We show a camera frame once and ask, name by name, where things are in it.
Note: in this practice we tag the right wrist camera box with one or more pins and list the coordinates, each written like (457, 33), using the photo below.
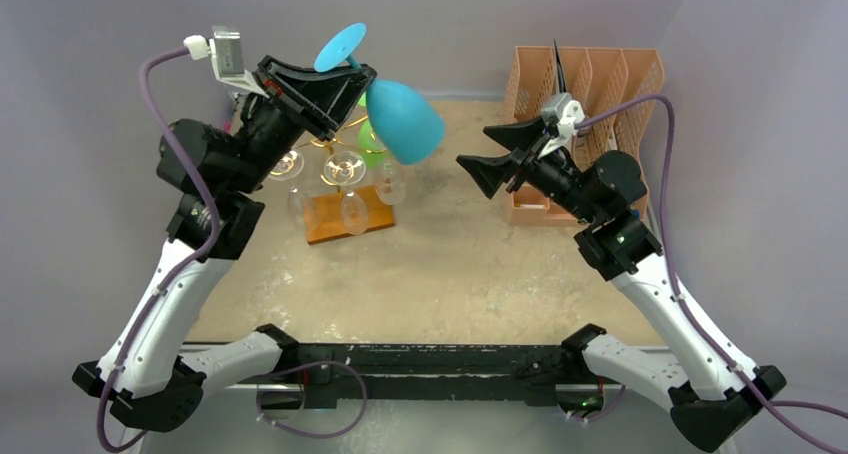
(560, 115)

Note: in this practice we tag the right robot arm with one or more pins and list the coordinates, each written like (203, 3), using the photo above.
(709, 387)

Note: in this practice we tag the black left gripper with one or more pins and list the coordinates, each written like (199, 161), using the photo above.
(330, 109)

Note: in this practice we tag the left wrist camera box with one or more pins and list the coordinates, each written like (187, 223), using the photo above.
(224, 51)

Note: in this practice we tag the blue plastic goblet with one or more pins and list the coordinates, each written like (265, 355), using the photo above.
(402, 119)

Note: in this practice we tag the peach file organizer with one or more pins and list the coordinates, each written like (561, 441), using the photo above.
(599, 78)

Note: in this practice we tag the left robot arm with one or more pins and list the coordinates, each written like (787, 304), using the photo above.
(144, 381)

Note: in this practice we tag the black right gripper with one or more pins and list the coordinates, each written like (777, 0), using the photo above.
(527, 159)

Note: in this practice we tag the grey white folder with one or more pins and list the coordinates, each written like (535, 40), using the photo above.
(560, 74)

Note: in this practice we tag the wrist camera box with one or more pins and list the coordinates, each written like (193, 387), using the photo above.
(224, 51)
(560, 115)

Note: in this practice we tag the green plastic goblet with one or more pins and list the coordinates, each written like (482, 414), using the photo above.
(369, 146)

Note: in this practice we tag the clear flute wine glass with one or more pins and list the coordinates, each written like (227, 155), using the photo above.
(287, 170)

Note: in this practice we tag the gold wine glass rack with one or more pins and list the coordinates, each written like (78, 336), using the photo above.
(326, 225)

